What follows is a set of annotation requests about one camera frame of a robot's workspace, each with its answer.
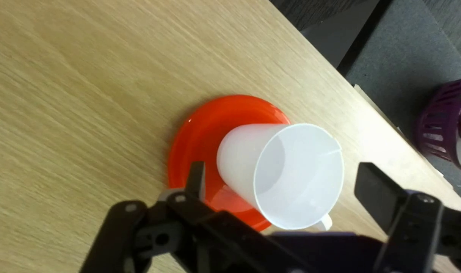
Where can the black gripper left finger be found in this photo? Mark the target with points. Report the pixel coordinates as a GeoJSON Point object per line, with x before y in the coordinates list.
{"type": "Point", "coordinates": [140, 237]}

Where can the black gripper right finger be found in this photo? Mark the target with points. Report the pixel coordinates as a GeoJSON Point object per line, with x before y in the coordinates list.
{"type": "Point", "coordinates": [413, 228]}

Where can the white plastic mug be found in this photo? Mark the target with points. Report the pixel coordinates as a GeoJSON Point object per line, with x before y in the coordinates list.
{"type": "Point", "coordinates": [296, 177]}

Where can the purple plastic basket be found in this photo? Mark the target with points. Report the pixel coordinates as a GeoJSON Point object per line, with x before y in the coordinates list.
{"type": "Point", "coordinates": [435, 127]}

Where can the orange round plate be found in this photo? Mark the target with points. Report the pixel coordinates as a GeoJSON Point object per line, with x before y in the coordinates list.
{"type": "Point", "coordinates": [205, 131]}

